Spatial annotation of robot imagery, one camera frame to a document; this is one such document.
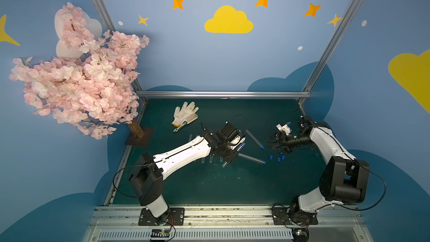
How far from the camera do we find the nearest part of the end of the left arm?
1.88ft

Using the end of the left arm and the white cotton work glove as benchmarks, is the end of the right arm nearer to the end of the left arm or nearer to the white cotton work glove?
the end of the left arm

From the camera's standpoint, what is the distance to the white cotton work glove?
1.10 metres

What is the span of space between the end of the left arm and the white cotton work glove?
47 cm
